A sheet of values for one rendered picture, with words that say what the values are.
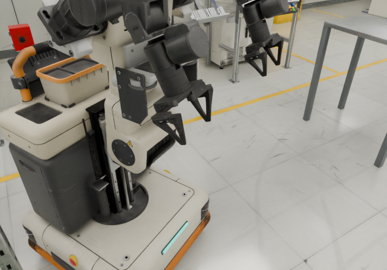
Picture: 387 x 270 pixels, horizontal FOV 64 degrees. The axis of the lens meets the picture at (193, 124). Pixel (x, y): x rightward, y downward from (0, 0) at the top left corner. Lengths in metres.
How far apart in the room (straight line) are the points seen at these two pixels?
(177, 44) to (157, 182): 1.11
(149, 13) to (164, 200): 1.06
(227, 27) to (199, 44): 2.81
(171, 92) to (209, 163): 1.54
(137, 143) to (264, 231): 1.01
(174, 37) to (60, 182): 0.81
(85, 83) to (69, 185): 0.39
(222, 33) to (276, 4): 2.45
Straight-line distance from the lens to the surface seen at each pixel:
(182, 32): 0.57
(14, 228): 2.00
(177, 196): 1.52
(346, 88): 2.94
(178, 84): 0.62
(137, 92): 0.85
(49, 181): 1.23
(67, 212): 1.34
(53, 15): 0.79
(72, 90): 1.20
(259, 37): 0.97
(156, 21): 0.61
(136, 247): 1.36
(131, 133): 1.01
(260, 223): 1.82
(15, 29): 2.50
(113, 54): 0.94
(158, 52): 0.61
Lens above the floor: 1.37
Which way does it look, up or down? 33 degrees down
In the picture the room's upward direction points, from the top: straight up
